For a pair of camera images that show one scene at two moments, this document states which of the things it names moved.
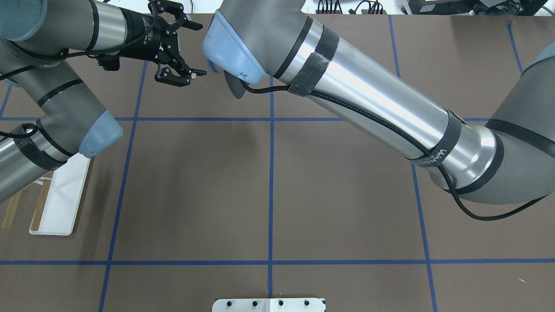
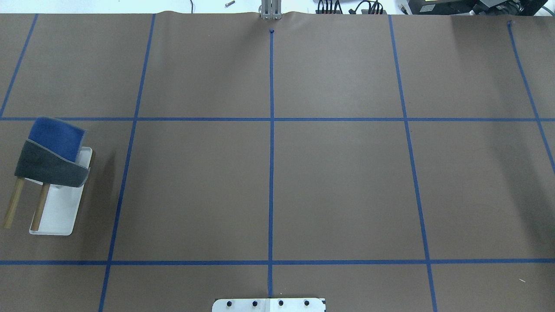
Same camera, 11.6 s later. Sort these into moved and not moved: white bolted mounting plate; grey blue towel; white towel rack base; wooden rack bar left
Moved: grey blue towel
Not moved: wooden rack bar left; white bolted mounting plate; white towel rack base
